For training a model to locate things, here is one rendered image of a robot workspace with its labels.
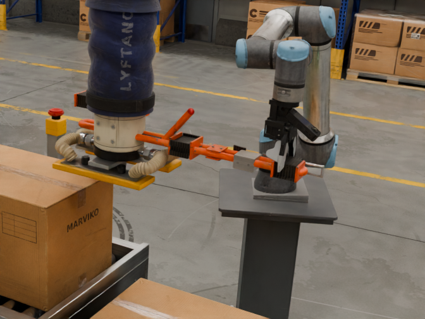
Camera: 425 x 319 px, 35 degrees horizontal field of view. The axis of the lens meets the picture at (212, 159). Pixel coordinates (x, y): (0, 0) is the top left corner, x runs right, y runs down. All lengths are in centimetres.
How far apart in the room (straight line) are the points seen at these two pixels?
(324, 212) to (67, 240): 109
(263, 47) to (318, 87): 70
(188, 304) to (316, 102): 95
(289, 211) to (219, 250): 133
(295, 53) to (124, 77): 55
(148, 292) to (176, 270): 129
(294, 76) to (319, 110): 86
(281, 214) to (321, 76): 59
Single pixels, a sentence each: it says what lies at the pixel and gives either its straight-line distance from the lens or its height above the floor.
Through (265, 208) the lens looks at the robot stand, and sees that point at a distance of 287.
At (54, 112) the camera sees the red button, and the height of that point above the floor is 104.
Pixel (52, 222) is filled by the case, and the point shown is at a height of 88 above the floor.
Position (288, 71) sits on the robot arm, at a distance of 195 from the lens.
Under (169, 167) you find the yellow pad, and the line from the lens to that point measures 230.
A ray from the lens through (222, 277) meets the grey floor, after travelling 385.
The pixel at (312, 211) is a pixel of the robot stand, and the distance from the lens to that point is 290.
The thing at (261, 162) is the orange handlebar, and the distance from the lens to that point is 206.
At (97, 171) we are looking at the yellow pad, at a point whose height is 108.
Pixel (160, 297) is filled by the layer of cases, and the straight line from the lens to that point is 258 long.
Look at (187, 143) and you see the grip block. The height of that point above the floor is 121.
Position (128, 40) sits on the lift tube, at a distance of 213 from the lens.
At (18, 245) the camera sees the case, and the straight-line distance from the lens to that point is 245.
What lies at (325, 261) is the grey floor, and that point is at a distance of 416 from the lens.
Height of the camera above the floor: 188
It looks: 19 degrees down
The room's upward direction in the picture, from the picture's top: 4 degrees clockwise
